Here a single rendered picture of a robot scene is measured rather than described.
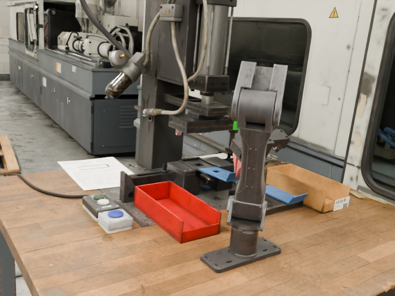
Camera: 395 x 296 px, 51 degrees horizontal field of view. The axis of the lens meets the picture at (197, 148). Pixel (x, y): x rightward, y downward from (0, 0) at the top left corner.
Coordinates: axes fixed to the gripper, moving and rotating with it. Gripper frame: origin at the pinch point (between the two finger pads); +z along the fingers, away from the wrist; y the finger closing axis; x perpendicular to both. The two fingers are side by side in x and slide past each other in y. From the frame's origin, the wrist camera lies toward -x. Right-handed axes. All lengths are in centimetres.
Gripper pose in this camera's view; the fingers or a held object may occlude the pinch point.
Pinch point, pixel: (237, 174)
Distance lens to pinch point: 119.0
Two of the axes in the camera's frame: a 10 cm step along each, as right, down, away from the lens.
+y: -4.7, -6.5, 6.0
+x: -8.2, 0.7, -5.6
